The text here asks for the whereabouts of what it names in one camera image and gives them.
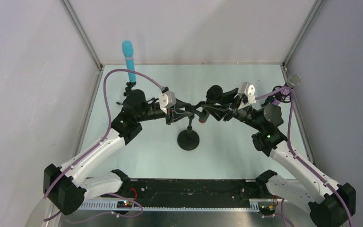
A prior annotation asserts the black microphone orange tip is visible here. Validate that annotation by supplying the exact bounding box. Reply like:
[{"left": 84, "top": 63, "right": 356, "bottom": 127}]
[{"left": 199, "top": 85, "right": 223, "bottom": 123}]

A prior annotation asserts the black round-base microphone stand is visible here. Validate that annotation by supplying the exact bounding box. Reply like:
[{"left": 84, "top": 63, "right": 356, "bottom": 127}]
[{"left": 177, "top": 115, "right": 200, "bottom": 151}]

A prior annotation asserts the black shock-mount tripod stand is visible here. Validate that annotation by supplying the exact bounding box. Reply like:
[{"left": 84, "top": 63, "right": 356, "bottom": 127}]
[{"left": 261, "top": 85, "right": 291, "bottom": 107}]

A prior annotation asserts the small black tripod microphone stand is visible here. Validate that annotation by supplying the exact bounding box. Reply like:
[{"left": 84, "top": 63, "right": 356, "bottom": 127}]
[{"left": 116, "top": 82, "right": 140, "bottom": 109}]

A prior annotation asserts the purple glitter microphone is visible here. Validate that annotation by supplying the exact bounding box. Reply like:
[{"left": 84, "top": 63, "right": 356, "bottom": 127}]
[{"left": 284, "top": 75, "right": 301, "bottom": 89}]

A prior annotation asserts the blue microphone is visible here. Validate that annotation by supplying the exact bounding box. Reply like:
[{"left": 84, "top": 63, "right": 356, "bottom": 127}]
[{"left": 122, "top": 40, "right": 136, "bottom": 83}]

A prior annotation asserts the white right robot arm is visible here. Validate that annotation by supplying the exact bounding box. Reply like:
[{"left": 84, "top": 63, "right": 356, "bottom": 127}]
[{"left": 200, "top": 85, "right": 356, "bottom": 227}]

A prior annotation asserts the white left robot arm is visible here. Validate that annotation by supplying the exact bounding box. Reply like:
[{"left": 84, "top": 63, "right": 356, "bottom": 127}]
[{"left": 43, "top": 89, "right": 204, "bottom": 215}]

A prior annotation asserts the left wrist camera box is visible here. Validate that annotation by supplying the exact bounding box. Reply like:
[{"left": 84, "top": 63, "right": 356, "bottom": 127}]
[{"left": 158, "top": 90, "right": 176, "bottom": 111}]

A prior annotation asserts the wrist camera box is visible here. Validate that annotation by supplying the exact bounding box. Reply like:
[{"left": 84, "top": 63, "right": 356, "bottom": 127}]
[
  {"left": 158, "top": 90, "right": 176, "bottom": 111},
  {"left": 237, "top": 82, "right": 256, "bottom": 110}
]

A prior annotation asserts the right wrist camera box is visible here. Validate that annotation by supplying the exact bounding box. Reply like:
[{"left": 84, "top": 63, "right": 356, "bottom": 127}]
[{"left": 237, "top": 82, "right": 256, "bottom": 110}]

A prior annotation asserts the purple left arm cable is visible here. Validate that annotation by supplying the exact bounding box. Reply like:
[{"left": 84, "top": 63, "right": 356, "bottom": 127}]
[{"left": 42, "top": 68, "right": 165, "bottom": 225}]

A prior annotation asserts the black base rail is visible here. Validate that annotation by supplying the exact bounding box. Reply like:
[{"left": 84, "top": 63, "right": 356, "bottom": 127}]
[{"left": 116, "top": 179, "right": 274, "bottom": 208}]

